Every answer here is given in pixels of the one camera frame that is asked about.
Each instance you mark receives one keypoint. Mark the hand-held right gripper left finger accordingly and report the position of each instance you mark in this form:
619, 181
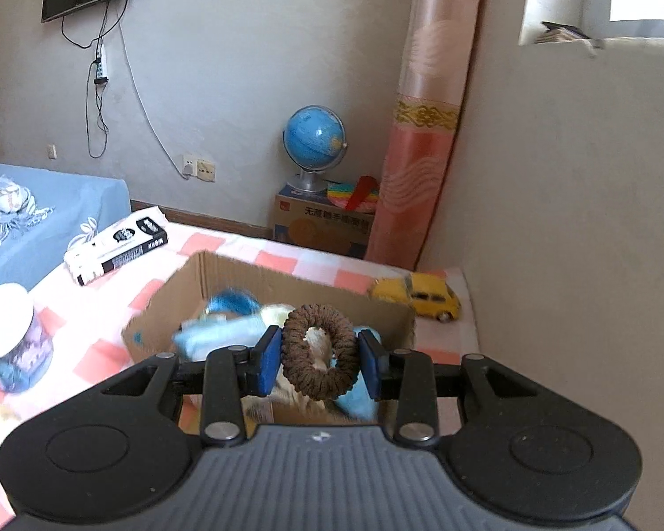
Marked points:
268, 362

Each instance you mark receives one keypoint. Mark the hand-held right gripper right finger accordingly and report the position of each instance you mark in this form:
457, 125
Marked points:
370, 365

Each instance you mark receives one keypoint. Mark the dark brown scrunchie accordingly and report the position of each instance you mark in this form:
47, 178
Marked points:
293, 354

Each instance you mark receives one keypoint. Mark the blue face mask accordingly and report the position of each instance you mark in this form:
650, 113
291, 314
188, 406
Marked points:
357, 404
221, 337

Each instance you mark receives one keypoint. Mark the cream embroidered sachet pouch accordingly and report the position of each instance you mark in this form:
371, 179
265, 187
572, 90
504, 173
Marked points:
276, 315

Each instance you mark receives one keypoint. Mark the floral sachet with blue tassels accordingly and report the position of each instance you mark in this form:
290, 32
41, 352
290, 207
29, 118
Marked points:
235, 301

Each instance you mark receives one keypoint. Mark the brown cardboard box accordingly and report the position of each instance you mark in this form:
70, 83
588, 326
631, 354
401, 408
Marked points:
227, 276

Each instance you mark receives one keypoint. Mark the yellow toy car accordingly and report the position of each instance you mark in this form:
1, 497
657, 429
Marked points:
420, 296

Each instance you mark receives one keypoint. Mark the printed cardboard carton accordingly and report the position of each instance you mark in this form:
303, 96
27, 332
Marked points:
310, 227

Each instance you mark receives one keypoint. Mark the rainbow pop toy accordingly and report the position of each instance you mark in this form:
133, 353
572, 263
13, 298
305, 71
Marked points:
343, 193

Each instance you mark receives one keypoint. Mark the red and green toy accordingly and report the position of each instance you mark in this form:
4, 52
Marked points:
365, 191

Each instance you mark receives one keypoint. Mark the pink checkered tablecloth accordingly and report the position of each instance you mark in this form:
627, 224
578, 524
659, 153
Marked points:
88, 315

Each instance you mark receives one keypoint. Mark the black and white pen box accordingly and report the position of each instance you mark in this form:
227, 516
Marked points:
116, 246

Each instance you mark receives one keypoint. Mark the blue desk globe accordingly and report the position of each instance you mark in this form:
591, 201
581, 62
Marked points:
315, 135

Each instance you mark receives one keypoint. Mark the beige partition board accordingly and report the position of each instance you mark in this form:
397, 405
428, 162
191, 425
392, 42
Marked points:
559, 204

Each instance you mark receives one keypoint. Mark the pink patterned curtain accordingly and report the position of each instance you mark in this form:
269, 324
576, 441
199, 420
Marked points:
431, 121

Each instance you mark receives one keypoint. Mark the clear jar with white lid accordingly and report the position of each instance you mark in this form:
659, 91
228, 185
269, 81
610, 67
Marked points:
11, 332

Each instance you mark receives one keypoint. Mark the white and blue fringed scarf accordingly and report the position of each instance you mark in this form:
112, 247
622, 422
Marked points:
5, 202

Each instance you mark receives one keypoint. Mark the books on window sill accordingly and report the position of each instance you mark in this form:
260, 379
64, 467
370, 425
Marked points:
567, 33

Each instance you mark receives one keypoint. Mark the white wall outlet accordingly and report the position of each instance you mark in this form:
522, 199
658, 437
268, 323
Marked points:
206, 170
189, 167

